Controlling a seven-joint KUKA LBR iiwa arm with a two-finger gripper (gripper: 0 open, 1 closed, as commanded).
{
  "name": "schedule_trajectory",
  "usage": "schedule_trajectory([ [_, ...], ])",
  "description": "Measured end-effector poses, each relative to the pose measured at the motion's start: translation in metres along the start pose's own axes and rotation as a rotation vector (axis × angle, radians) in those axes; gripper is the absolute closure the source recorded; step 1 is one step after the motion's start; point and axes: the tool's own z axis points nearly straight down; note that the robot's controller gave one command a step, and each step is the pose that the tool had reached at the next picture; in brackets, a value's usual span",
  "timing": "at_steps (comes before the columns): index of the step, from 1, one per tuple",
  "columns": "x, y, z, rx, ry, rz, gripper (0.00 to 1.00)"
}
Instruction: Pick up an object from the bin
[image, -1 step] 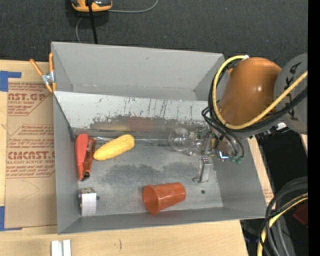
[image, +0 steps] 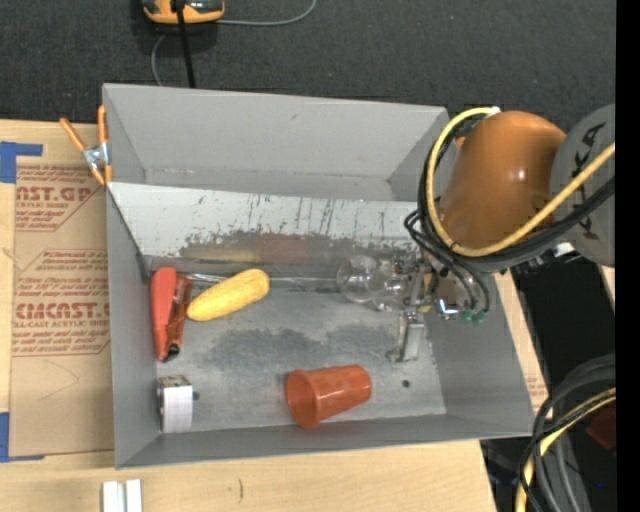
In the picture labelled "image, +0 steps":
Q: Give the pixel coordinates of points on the yellow toy corn cob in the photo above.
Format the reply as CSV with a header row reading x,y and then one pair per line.
x,y
227,296

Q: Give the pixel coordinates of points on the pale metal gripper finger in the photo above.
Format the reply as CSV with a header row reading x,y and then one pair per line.
x,y
413,340
416,285

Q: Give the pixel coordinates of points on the brown cardboard board, red print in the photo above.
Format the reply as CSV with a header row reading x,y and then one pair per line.
x,y
60,350

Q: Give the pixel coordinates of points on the orange plastic cup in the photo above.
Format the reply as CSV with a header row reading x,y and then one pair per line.
x,y
330,395

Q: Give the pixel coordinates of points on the clear glass bulb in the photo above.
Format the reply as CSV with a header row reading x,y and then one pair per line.
x,y
361,280

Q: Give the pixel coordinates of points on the grey metal bin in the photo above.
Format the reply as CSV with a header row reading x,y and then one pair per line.
x,y
300,340

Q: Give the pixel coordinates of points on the red clamp-shaped tool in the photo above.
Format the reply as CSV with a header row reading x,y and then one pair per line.
x,y
163,310

